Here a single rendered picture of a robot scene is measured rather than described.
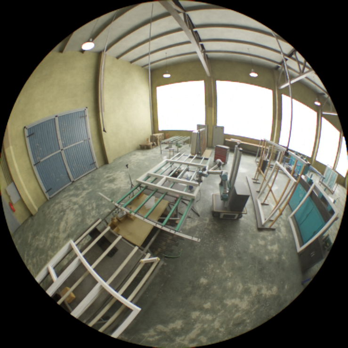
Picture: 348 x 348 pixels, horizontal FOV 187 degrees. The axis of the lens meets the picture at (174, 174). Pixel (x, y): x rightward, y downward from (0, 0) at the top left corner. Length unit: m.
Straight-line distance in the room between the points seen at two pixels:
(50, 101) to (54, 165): 3.42
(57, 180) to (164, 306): 6.77
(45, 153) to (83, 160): 2.49
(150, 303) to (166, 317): 0.38
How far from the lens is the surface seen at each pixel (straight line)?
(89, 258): 2.15
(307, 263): 3.64
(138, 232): 1.93
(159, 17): 7.46
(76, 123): 7.08
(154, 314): 2.33
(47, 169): 6.85
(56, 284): 2.21
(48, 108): 7.21
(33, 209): 7.18
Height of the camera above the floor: 2.22
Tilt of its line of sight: 29 degrees down
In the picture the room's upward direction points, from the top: 2 degrees counter-clockwise
